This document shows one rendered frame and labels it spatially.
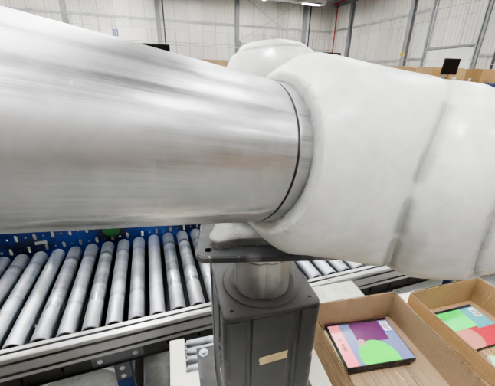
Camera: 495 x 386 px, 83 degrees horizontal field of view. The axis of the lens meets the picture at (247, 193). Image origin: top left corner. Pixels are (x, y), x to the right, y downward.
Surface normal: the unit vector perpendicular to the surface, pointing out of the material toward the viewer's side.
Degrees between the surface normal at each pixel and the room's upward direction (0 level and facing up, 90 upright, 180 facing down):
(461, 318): 0
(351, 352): 0
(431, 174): 67
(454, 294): 89
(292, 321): 90
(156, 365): 0
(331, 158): 73
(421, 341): 89
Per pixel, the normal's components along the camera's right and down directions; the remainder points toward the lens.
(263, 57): -0.28, -0.28
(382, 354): 0.02, -0.92
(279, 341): 0.26, 0.37
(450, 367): -0.98, 0.04
